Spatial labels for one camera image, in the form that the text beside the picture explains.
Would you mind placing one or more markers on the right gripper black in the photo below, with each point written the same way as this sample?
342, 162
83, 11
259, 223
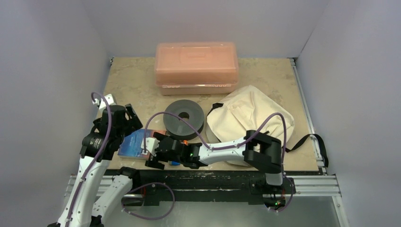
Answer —
161, 150

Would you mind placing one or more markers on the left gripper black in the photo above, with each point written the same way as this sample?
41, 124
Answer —
133, 123

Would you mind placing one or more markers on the orange cover book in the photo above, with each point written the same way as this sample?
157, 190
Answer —
131, 146

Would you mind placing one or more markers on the cream canvas backpack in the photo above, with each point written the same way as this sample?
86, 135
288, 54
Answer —
248, 107

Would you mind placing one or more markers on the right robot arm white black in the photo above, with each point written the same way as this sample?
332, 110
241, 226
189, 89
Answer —
256, 149

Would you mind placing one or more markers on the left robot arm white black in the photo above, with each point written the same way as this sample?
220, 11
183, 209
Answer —
84, 208

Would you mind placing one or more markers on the blue eraser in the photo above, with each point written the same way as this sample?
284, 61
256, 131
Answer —
172, 163

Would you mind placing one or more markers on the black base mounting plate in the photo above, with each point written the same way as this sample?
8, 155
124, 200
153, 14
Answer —
151, 187

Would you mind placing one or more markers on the black filament spool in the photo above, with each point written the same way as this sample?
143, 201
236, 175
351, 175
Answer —
184, 119

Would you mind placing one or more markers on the pink translucent storage box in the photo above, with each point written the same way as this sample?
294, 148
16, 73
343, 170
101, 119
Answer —
196, 68

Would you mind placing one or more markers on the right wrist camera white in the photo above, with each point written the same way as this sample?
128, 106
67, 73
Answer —
148, 147

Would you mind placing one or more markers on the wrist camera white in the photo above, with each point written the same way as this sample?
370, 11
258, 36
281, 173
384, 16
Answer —
100, 103
148, 147

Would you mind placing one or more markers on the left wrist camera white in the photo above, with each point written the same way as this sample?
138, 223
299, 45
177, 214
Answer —
100, 103

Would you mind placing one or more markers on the aluminium rail right side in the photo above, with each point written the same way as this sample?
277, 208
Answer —
322, 184

